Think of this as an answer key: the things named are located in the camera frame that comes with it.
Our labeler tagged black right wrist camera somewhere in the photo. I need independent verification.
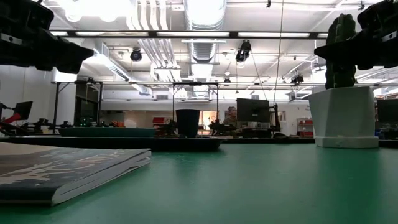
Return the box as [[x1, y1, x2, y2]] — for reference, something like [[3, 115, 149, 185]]
[[356, 0, 398, 32]]

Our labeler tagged green plastic plate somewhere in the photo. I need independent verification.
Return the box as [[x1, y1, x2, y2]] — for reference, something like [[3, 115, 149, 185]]
[[58, 126, 157, 138]]

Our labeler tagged white faceted plant pot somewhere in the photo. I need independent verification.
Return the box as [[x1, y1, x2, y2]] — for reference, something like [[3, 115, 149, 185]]
[[307, 86, 380, 149]]

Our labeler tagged black metal frame stand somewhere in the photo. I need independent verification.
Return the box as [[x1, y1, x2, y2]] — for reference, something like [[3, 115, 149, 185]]
[[172, 82, 220, 124]]

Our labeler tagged thin hanging cable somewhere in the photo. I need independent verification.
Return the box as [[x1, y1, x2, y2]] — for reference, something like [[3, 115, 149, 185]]
[[272, 0, 284, 106]]

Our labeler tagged green artificial cactus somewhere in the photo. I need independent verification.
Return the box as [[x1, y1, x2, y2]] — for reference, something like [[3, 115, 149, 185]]
[[324, 12, 358, 90]]

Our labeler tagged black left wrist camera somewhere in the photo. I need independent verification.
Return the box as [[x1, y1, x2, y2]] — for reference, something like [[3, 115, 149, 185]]
[[0, 0, 55, 32]]

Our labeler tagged shelf with red bins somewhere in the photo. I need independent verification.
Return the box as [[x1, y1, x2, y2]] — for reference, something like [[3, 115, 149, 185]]
[[296, 117, 315, 138]]

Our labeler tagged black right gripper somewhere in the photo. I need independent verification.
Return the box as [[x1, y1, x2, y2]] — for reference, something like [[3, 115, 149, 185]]
[[313, 29, 398, 71]]

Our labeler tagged dark paperback book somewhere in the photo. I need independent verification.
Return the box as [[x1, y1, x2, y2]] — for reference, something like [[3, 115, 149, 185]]
[[0, 141, 152, 206]]

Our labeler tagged tall black metal frame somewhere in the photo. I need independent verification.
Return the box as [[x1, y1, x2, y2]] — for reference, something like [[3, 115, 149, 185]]
[[50, 80, 104, 134]]

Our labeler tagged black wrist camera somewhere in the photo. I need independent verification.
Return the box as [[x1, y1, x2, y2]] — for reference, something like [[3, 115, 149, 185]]
[[356, 0, 398, 32], [0, 0, 55, 32]]

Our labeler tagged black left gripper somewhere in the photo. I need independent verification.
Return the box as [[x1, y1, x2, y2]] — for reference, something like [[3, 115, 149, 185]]
[[0, 29, 95, 75]]

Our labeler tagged red background device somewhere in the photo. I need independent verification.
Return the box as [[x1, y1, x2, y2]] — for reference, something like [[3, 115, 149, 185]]
[[2, 112, 22, 125]]

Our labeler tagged dark blue plastic cup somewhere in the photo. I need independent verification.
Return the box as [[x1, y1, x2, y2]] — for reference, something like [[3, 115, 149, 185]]
[[175, 108, 201, 138]]

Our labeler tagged black ceiling-hung camera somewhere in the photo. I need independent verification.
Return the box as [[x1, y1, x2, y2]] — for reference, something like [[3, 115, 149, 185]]
[[234, 39, 252, 63]]

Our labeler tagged black ceiling spotlight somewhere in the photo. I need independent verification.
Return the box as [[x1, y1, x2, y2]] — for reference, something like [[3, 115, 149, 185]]
[[129, 48, 143, 62], [290, 73, 305, 85]]

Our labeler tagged dark green plastic tray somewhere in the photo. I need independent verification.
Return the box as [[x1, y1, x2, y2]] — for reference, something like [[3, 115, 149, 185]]
[[0, 135, 224, 152]]

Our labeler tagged person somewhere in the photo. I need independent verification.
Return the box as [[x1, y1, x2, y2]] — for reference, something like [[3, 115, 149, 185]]
[[222, 106, 243, 133]]

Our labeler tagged black computer monitor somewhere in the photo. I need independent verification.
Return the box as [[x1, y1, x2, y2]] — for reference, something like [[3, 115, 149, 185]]
[[236, 97, 271, 123], [376, 98, 398, 123], [12, 100, 34, 121]]

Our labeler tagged silver ceiling air duct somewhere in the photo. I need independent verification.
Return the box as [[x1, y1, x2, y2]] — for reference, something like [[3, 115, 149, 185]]
[[182, 0, 228, 65]]

